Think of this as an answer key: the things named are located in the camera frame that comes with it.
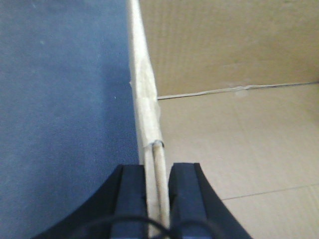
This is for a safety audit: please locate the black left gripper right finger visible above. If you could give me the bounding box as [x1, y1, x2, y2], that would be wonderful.
[168, 163, 251, 239]

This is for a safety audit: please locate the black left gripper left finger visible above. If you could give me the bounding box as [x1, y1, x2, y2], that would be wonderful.
[36, 165, 148, 239]

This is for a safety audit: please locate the brown cardboard carton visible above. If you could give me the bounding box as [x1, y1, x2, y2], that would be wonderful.
[127, 0, 319, 239]

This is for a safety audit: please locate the grey conveyor belt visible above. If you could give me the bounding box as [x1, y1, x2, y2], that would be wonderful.
[0, 0, 139, 239]

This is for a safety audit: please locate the black thin cable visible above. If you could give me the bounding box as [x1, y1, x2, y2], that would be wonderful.
[74, 214, 225, 239]

